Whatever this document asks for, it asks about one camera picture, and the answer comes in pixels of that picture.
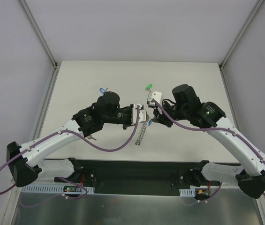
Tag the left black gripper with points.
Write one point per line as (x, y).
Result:
(129, 115)

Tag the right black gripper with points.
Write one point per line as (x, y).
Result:
(160, 117)

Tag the metal disc keyring holder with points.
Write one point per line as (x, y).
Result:
(142, 131)

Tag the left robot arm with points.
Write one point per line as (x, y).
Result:
(28, 162)

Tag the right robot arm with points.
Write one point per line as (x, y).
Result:
(188, 112)

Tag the key with blue outlined tag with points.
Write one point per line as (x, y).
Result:
(103, 91)

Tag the key with green tag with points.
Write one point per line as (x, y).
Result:
(148, 87)

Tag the key with yellow tag lower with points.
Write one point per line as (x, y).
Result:
(91, 138)

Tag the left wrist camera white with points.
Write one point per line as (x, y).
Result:
(138, 114)

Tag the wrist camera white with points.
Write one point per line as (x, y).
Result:
(154, 97)
(138, 114)

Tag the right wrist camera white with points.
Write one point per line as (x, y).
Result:
(154, 97)

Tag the left aluminium frame post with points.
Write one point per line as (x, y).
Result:
(38, 33)

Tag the aluminium frame post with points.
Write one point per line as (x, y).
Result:
(241, 33)
(38, 33)

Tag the right aluminium frame post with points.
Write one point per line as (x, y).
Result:
(241, 33)

